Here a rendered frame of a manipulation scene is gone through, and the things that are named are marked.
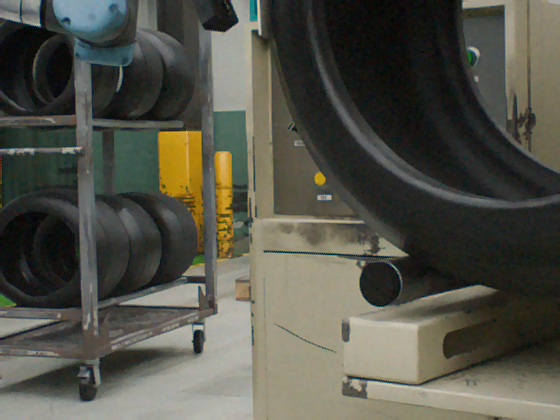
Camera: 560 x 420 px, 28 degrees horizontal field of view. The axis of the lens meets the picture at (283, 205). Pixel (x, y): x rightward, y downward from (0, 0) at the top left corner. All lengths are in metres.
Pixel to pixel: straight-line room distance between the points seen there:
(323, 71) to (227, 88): 10.18
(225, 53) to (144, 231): 6.28
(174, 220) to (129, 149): 6.35
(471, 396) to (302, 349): 1.03
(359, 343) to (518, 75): 0.82
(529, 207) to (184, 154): 9.96
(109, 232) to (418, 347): 3.78
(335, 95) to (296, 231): 0.97
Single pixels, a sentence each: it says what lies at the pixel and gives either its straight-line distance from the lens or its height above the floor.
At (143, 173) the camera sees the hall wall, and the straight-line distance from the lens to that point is 11.74.
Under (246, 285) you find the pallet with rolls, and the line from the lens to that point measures 7.66.
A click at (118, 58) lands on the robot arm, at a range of 1.45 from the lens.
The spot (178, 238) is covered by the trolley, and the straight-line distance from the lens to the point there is 5.50.
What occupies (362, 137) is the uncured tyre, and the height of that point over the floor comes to 1.04.
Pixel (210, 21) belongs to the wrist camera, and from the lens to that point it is 1.34.
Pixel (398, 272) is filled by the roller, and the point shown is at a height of 0.91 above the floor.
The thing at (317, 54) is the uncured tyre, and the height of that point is 1.12.
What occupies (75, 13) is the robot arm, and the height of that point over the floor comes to 1.19.
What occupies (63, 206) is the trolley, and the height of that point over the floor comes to 0.80.
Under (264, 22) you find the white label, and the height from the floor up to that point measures 1.16.
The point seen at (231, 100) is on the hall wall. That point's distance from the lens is 11.26.
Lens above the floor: 1.04
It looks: 3 degrees down
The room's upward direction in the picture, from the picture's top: 1 degrees counter-clockwise
